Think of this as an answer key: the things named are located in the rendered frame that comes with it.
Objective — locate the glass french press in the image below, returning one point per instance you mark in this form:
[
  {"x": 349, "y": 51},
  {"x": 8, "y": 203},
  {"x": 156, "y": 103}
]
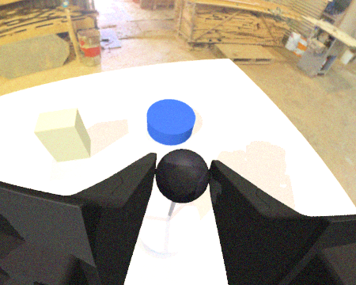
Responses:
[{"x": 172, "y": 221}]

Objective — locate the beige rectangular block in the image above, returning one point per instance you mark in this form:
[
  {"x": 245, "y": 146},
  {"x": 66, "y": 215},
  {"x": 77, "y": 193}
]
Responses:
[{"x": 63, "y": 134}]

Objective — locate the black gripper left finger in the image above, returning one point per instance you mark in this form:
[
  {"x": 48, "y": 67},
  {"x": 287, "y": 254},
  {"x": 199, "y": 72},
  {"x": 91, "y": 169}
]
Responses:
[{"x": 99, "y": 225}]

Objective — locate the blue short cylinder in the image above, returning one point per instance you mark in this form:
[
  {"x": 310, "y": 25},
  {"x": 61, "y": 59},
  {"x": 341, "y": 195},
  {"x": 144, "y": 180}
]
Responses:
[{"x": 170, "y": 122}]

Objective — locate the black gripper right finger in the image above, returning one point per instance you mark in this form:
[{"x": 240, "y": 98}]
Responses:
[{"x": 265, "y": 242}]

